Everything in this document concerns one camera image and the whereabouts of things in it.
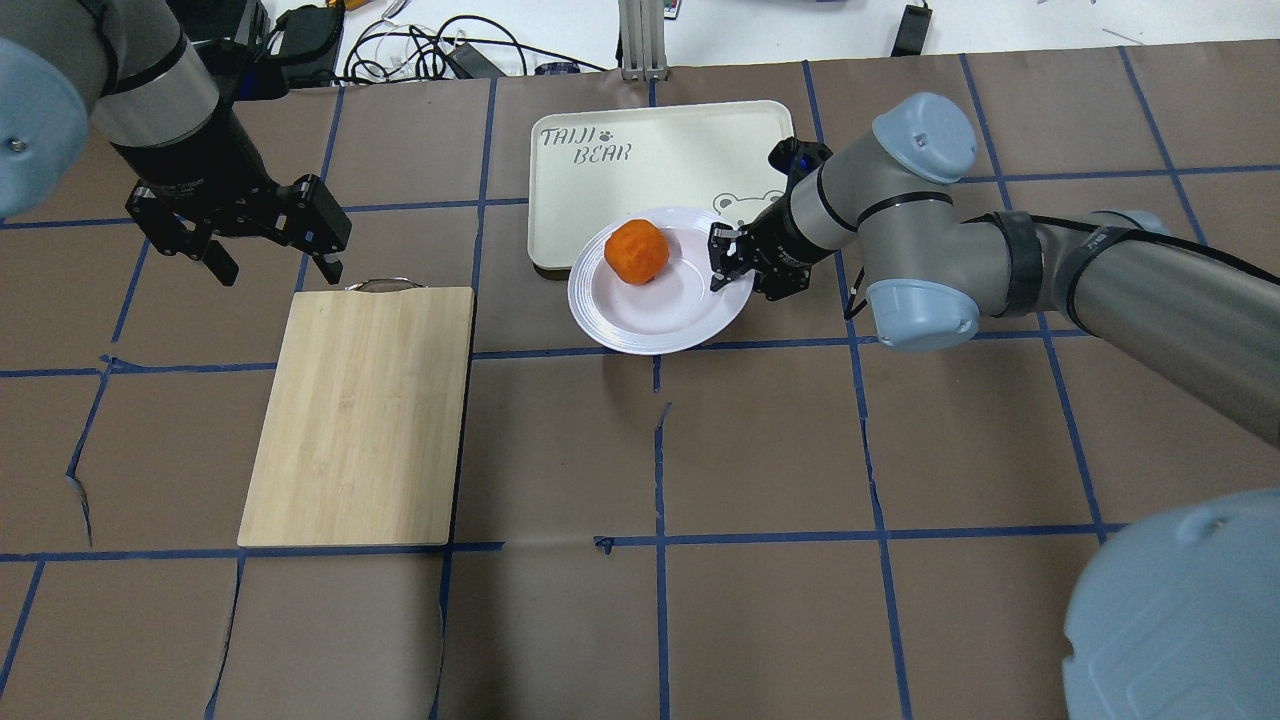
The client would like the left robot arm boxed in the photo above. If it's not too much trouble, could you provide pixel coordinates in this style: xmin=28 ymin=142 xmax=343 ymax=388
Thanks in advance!
xmin=1 ymin=1 xmax=352 ymax=286

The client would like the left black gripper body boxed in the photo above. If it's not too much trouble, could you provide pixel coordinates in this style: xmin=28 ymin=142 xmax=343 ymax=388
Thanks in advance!
xmin=125 ymin=172 xmax=294 ymax=260

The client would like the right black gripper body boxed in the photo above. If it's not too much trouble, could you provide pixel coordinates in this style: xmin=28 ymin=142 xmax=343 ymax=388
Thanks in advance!
xmin=739 ymin=205 xmax=835 ymax=301

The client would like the orange fruit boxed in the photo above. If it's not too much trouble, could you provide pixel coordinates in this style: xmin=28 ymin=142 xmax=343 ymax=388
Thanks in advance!
xmin=604 ymin=218 xmax=669 ymax=286

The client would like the white round plate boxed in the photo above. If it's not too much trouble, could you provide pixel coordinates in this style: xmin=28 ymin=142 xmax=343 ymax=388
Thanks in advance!
xmin=567 ymin=206 xmax=753 ymax=356

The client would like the pale green bear tray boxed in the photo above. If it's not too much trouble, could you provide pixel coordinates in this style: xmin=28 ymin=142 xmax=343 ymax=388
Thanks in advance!
xmin=527 ymin=100 xmax=794 ymax=272

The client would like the wooden cutting board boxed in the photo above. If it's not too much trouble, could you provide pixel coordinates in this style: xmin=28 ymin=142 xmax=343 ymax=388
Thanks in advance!
xmin=237 ymin=287 xmax=475 ymax=548

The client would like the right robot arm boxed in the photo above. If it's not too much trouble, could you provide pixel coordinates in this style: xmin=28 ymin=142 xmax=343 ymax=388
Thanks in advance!
xmin=708 ymin=94 xmax=1279 ymax=719

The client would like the aluminium frame post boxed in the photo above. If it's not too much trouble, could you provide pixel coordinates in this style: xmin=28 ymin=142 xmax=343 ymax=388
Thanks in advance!
xmin=617 ymin=0 xmax=669 ymax=82

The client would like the black power adapter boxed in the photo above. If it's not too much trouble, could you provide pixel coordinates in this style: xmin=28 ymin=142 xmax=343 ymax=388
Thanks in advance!
xmin=890 ymin=1 xmax=933 ymax=56

